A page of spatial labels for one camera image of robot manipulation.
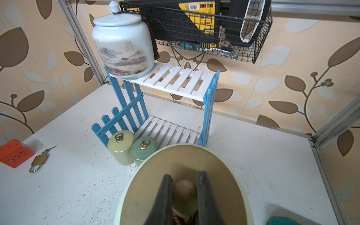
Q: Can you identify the blue white wooden shelf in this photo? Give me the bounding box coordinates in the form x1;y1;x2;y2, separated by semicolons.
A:
91;63;220;148

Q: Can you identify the brass padlock with key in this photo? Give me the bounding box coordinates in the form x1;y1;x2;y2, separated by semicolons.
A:
29;146;56;173

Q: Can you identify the black wire basket rear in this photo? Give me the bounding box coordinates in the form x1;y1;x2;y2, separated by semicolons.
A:
120;0;272;63

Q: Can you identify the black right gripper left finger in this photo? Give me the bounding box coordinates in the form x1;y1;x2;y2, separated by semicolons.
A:
144;174;174;225

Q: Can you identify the red cube block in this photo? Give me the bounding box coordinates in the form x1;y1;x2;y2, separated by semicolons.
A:
0;139;34;168

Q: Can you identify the black yellow tool box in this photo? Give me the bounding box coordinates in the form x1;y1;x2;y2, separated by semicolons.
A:
120;1;220;44

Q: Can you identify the cream jar with brown lid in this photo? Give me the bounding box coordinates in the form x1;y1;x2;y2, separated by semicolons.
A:
114;144;255;225

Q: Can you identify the white painted porcelain jar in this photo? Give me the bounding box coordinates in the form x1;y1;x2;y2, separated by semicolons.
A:
92;1;158;80

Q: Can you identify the green small tea canister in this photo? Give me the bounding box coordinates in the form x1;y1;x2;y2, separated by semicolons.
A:
130;136;158;166

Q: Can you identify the aluminium cage frame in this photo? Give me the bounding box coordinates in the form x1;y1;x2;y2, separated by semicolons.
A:
56;0;360;225

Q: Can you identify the green handle screwdriver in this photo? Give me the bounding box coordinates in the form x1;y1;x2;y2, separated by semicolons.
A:
176;41;234;55

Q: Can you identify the black white handle saw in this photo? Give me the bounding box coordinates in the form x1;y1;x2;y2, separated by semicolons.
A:
225;0;271;47

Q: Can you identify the yellow-green small tea canister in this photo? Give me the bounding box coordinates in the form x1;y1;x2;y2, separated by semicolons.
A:
107;130;135;166

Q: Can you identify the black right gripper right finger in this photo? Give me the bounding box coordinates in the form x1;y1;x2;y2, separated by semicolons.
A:
197;171;226;225

